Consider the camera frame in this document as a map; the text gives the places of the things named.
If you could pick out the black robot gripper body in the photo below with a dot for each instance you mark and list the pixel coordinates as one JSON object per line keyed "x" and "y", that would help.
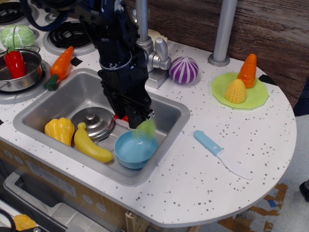
{"x": 124, "y": 83}

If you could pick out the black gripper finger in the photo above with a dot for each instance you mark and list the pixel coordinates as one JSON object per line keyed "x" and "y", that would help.
{"x": 149, "y": 114}
{"x": 134, "y": 115}

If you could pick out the green toy broccoli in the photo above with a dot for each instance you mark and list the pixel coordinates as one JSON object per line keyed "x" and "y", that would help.
{"x": 146, "y": 129}

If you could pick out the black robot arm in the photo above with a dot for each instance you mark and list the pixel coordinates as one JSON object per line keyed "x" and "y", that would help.
{"x": 106, "y": 23}

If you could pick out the blue plastic bowl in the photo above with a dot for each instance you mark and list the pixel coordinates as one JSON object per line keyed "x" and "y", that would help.
{"x": 133, "y": 149}

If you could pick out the red toy cheese wedge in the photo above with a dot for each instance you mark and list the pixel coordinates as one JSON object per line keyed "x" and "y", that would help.
{"x": 122, "y": 121}

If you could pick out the silver toy faucet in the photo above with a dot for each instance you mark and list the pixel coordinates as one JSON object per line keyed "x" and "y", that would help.
{"x": 158, "y": 57}

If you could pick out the silver pot lid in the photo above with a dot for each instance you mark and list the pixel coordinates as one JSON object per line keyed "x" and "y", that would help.
{"x": 99, "y": 122}

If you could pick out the purple striped toy onion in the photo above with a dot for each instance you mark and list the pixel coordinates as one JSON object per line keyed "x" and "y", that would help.
{"x": 183, "y": 70}

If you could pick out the cream toy food piece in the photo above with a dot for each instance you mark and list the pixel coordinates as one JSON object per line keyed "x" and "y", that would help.
{"x": 155, "y": 34}

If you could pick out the yellow toy banana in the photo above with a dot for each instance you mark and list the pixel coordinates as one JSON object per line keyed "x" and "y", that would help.
{"x": 85, "y": 145}

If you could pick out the orange toy carrot green stem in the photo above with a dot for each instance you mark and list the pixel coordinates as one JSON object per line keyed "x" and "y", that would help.
{"x": 59, "y": 69}

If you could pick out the yellow toy squash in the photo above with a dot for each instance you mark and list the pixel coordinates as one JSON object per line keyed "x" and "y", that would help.
{"x": 60, "y": 129}

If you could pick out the black coil stove burner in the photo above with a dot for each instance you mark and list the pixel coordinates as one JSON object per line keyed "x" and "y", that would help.
{"x": 66, "y": 35}

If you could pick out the silver metal sink basin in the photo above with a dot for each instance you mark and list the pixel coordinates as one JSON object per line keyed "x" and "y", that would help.
{"x": 82, "y": 89}

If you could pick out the yellow toy corn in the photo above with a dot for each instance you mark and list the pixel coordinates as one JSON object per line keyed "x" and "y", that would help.
{"x": 236, "y": 91}

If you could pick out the grey vertical pole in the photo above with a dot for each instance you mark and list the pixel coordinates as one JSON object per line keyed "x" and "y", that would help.
{"x": 219, "y": 57}

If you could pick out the silver metal pot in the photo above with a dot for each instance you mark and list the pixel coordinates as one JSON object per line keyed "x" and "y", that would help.
{"x": 33, "y": 65}

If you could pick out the grey stove knob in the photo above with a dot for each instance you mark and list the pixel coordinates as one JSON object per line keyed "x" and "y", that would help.
{"x": 51, "y": 17}

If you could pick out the orange toy carrot on plate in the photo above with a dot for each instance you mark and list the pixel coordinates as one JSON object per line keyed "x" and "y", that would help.
{"x": 247, "y": 72}

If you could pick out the light green plate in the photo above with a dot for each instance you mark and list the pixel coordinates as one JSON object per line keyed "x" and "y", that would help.
{"x": 256, "y": 96}

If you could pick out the red toy pepper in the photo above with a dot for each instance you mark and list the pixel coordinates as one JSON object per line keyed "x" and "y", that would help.
{"x": 15, "y": 63}

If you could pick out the green toy cabbage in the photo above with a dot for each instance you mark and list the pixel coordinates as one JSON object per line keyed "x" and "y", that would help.
{"x": 16, "y": 36}

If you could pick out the black coil rear burner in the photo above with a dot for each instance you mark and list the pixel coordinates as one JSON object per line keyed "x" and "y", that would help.
{"x": 12, "y": 14}

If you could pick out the yellow toy in oven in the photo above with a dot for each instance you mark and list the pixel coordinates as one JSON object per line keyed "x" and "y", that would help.
{"x": 23, "y": 222}

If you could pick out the blue handled toy knife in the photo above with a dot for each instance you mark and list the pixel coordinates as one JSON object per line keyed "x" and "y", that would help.
{"x": 220, "y": 153}

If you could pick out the grey oven door handle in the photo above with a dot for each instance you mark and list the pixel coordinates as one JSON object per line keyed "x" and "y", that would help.
{"x": 47, "y": 214}

